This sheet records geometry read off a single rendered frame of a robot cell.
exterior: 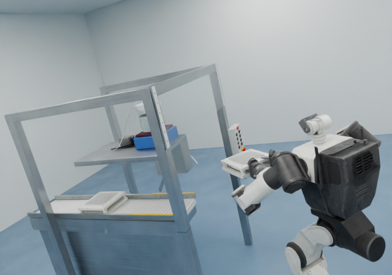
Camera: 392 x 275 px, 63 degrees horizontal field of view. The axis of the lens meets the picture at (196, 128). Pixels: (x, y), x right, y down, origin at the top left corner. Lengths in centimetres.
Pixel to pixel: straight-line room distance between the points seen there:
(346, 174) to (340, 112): 396
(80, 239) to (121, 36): 443
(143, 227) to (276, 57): 373
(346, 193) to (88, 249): 190
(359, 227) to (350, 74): 378
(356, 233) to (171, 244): 112
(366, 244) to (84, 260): 197
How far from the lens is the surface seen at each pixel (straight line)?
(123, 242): 239
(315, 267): 199
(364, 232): 157
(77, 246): 272
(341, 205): 143
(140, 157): 182
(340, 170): 135
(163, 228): 206
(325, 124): 148
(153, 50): 599
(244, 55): 532
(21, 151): 248
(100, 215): 231
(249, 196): 144
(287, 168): 133
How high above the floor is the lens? 174
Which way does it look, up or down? 13 degrees down
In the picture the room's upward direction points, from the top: 13 degrees counter-clockwise
